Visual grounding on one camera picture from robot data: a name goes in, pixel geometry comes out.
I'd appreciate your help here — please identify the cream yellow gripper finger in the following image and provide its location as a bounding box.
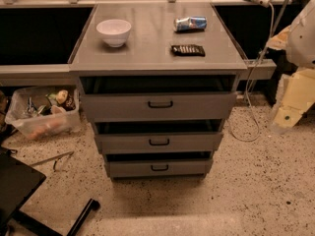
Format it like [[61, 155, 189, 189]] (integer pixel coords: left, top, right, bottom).
[[271, 68, 315, 131]]

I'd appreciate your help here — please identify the grey drawer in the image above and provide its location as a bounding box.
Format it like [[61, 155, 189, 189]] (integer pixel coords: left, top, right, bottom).
[[95, 132, 222, 154], [81, 92, 236, 122], [105, 159, 213, 178]]

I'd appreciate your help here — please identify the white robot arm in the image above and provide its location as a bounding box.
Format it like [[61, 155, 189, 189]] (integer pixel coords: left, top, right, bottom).
[[267, 0, 315, 134]]

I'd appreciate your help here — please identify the grey top drawer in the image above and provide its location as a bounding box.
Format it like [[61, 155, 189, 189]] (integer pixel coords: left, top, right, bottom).
[[81, 92, 236, 122]]

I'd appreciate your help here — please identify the grey drawer cabinet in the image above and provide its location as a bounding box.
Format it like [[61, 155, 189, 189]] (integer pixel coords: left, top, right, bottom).
[[70, 2, 247, 165]]

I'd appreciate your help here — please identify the grey bottom drawer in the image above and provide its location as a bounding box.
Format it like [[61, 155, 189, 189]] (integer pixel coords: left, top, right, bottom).
[[105, 159, 213, 178]]

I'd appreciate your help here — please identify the black snack bar wrapper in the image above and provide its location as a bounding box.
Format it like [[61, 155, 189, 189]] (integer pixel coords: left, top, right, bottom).
[[171, 44, 206, 57]]

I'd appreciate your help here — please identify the white ceramic bowl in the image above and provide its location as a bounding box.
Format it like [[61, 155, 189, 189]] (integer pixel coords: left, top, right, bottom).
[[96, 19, 132, 47]]

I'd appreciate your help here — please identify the thin stick on floor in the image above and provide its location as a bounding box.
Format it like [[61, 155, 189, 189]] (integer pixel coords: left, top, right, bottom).
[[30, 151, 74, 167]]

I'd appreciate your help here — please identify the clear plastic storage bin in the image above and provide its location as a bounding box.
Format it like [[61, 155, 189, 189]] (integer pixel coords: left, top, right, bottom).
[[5, 86, 81, 140]]

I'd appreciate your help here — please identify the black chair base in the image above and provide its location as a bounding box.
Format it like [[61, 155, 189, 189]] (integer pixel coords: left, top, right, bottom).
[[0, 149, 101, 236]]

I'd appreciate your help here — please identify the white cable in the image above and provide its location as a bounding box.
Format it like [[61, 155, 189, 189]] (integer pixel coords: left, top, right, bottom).
[[228, 2, 277, 143]]

